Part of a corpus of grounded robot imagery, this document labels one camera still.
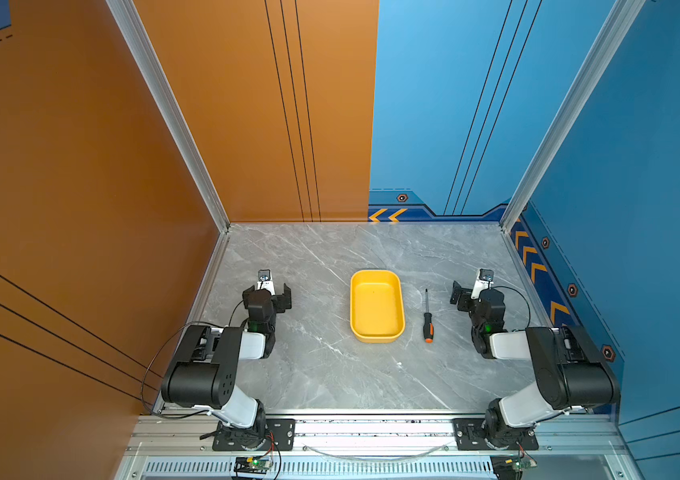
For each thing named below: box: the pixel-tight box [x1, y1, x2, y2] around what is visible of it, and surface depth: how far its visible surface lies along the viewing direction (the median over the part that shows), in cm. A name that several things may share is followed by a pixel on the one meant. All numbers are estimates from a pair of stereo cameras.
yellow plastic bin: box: [350, 269, 405, 343], surface depth 100 cm
